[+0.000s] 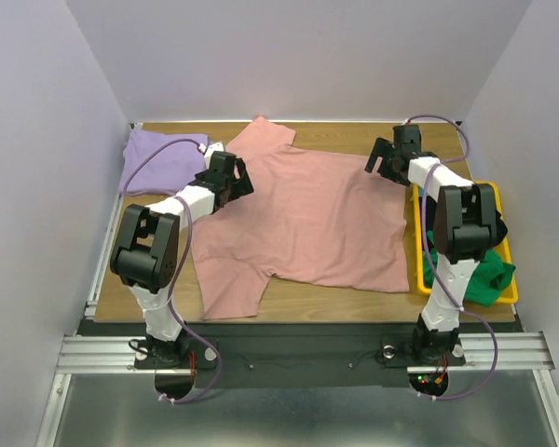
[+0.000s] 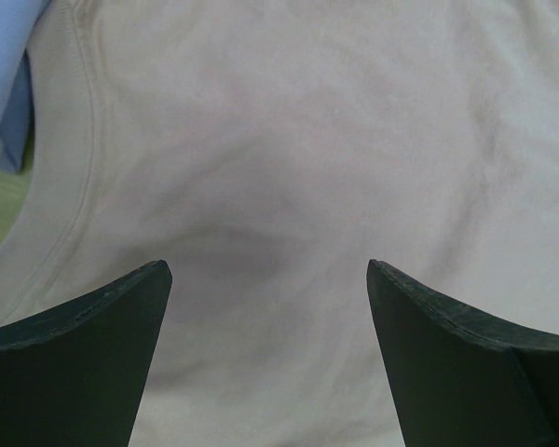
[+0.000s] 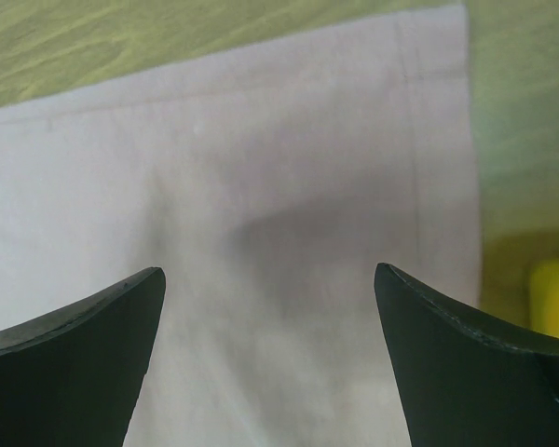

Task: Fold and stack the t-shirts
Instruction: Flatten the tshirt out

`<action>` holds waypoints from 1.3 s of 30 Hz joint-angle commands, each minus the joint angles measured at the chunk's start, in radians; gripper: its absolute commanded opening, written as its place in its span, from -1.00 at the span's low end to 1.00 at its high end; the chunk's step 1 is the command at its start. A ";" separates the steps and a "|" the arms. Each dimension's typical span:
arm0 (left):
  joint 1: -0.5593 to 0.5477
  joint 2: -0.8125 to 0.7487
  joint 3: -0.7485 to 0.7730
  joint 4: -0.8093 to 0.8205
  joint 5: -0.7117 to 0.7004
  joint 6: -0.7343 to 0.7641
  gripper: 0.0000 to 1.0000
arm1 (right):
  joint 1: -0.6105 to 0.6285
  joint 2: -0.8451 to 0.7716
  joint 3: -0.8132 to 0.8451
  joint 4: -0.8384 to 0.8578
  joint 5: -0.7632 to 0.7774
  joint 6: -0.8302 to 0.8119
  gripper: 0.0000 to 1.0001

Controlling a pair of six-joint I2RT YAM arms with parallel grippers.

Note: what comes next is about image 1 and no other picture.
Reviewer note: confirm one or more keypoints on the folded purple t-shirt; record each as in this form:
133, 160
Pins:
168, 172

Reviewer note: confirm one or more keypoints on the right silver knob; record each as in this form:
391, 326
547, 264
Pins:
389, 352

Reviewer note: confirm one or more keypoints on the black t-shirt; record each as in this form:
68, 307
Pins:
428, 220

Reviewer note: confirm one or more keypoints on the green t-shirt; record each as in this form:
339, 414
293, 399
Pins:
493, 282

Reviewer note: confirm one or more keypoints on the silver knob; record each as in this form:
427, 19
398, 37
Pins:
209, 354
389, 352

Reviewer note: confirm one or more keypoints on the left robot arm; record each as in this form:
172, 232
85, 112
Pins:
152, 244

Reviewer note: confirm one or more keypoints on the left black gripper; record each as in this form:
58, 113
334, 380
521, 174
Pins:
243, 186

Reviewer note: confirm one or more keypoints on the electronics board with leds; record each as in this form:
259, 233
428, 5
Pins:
433, 383

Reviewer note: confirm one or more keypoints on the pink t-shirt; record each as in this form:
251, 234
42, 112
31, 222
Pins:
313, 217

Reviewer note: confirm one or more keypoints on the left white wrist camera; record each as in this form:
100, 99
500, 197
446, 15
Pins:
208, 150

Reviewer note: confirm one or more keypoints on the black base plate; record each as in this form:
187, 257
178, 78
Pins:
261, 355

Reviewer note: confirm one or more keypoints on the yellow plastic bin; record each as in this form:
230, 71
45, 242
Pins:
417, 193

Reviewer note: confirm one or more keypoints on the left silver knob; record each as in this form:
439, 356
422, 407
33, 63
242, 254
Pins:
209, 354

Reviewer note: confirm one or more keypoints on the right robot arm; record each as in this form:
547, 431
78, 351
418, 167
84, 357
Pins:
464, 230

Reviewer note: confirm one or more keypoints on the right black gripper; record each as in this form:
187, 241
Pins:
384, 156

